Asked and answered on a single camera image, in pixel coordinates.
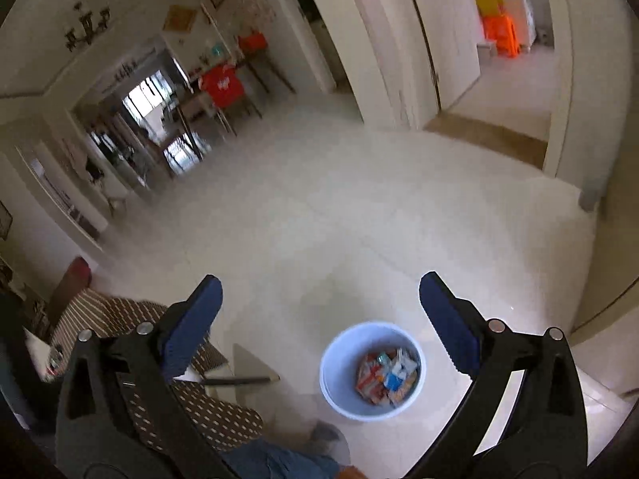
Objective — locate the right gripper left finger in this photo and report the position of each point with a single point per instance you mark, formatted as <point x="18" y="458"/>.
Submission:
<point x="118" y="416"/>

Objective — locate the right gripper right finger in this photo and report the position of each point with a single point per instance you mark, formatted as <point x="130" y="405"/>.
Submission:
<point x="523" y="415"/>

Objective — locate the red snack package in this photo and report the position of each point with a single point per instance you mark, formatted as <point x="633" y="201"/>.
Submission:
<point x="369" y="378"/>

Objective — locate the blue and white paper box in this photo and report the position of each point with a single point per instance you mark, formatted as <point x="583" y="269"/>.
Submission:
<point x="397" y="370"/>

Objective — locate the light blue trash bucket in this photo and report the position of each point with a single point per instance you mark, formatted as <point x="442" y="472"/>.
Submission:
<point x="338" y="370"/>

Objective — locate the brown polka dot tablecloth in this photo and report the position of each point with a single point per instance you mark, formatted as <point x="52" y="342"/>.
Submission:
<point x="224" y="425"/>

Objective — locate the red cushioned bench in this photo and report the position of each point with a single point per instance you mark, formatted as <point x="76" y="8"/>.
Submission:
<point x="77" y="277"/>

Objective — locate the person's leg in jeans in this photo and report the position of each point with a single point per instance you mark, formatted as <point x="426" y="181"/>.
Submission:
<point x="260" y="459"/>

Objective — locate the grey slipper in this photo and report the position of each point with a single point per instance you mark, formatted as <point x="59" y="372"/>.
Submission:
<point x="327" y="440"/>

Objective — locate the wooden dining chair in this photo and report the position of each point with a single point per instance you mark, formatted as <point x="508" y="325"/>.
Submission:
<point x="161" y="150"/>

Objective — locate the chair with red cover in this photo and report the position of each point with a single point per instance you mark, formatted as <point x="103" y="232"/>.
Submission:
<point x="225" y="90"/>

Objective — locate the dark wooden dining table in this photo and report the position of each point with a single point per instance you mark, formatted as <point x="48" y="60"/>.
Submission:
<point x="198" y="105"/>

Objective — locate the black chandelier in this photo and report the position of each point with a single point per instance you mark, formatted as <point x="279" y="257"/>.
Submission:
<point x="90" y="29"/>

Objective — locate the orange plastic stool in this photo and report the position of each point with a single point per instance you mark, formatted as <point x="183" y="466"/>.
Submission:
<point x="501" y="30"/>

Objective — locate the white bathroom door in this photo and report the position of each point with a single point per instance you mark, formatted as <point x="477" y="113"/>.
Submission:
<point x="450" y="27"/>

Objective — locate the small framed picture left wall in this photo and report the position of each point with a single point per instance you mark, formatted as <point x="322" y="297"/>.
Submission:
<point x="6" y="221"/>

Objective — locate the gold diamond wall decoration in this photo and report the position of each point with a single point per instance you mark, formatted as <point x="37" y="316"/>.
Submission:
<point x="180" y="19"/>

